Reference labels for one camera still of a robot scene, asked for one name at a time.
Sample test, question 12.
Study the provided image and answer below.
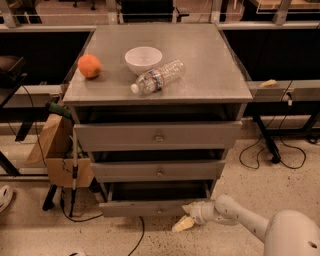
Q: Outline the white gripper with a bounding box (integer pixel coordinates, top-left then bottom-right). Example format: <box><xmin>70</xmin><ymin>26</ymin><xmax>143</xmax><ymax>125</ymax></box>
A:
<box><xmin>172</xmin><ymin>201</ymin><xmax>220</xmax><ymax>232</ymax></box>

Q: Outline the grey bottom drawer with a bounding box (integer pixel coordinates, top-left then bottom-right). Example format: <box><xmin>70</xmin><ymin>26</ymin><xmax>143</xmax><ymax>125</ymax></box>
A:
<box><xmin>100</xmin><ymin>180</ymin><xmax>212</xmax><ymax>217</ymax></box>

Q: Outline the grey drawer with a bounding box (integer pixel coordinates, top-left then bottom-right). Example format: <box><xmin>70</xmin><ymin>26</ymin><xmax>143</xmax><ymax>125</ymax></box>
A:
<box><xmin>100</xmin><ymin>180</ymin><xmax>212</xmax><ymax>217</ymax></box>
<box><xmin>74</xmin><ymin>115</ymin><xmax>242</xmax><ymax>152</ymax></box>
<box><xmin>91</xmin><ymin>149</ymin><xmax>225</xmax><ymax>182</ymax></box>

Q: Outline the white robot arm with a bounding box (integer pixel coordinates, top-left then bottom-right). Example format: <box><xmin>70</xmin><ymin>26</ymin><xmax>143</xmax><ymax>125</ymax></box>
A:
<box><xmin>172</xmin><ymin>194</ymin><xmax>320</xmax><ymax>256</ymax></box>

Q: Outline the grey middle drawer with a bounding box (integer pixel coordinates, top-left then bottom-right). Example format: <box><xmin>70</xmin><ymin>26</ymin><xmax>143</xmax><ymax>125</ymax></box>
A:
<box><xmin>91</xmin><ymin>149</ymin><xmax>225</xmax><ymax>182</ymax></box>

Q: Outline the grey top drawer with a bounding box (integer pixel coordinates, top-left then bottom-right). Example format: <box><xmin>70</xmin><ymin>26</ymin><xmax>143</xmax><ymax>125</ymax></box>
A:
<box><xmin>74</xmin><ymin>115</ymin><xmax>242</xmax><ymax>152</ymax></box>

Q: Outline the grey drawer cabinet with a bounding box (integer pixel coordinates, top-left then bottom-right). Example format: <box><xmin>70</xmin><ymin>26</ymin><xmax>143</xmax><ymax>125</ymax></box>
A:
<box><xmin>62</xmin><ymin>23</ymin><xmax>254</xmax><ymax>201</ymax></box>

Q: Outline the black table leg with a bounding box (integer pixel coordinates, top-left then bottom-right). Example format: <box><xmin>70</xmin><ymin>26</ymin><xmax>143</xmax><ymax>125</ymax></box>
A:
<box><xmin>253</xmin><ymin>115</ymin><xmax>281</xmax><ymax>164</ymax></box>

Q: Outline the clear plastic water bottle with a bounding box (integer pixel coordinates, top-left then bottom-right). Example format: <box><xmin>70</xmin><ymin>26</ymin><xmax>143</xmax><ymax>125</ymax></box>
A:
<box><xmin>131</xmin><ymin>60</ymin><xmax>186</xmax><ymax>95</ymax></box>

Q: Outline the cardboard box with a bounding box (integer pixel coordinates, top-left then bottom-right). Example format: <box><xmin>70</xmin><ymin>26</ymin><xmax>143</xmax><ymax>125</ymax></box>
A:
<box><xmin>25</xmin><ymin>113</ymin><xmax>96</xmax><ymax>189</ymax></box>

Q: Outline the yellow foam piece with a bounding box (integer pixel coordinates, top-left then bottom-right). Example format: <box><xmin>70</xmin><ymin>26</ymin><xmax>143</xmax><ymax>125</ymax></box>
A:
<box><xmin>259</xmin><ymin>79</ymin><xmax>277</xmax><ymax>88</ymax></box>

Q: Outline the white bowl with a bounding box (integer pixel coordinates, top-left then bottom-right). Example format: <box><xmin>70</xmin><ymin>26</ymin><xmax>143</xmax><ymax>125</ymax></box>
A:
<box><xmin>125</xmin><ymin>46</ymin><xmax>162</xmax><ymax>75</ymax></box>

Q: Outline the orange fruit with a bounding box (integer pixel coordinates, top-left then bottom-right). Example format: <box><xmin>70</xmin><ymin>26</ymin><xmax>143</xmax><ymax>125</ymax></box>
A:
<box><xmin>77</xmin><ymin>54</ymin><xmax>102</xmax><ymax>79</ymax></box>

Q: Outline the white shoe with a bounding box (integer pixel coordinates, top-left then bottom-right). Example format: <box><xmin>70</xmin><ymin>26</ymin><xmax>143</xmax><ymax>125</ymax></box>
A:
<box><xmin>0</xmin><ymin>185</ymin><xmax>13</xmax><ymax>212</ymax></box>

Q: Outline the black floor cable left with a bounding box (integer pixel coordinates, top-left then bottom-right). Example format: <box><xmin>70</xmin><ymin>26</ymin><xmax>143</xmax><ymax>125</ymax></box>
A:
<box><xmin>59</xmin><ymin>189</ymin><xmax>146</xmax><ymax>256</ymax></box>

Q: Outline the black floor cable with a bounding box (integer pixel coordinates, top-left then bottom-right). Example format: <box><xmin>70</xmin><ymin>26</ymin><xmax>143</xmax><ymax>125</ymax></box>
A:
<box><xmin>59</xmin><ymin>189</ymin><xmax>146</xmax><ymax>256</ymax></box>
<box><xmin>238</xmin><ymin>79</ymin><xmax>307</xmax><ymax>170</ymax></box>

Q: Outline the black floor cable right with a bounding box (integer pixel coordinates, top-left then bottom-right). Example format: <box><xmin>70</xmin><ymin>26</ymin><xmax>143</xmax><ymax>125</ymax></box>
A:
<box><xmin>238</xmin><ymin>79</ymin><xmax>307</xmax><ymax>170</ymax></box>

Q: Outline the green handled grabber stick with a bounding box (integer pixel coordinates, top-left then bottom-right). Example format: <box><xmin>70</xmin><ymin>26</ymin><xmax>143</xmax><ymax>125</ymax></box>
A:
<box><xmin>46</xmin><ymin>102</ymin><xmax>78</xmax><ymax>218</ymax></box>

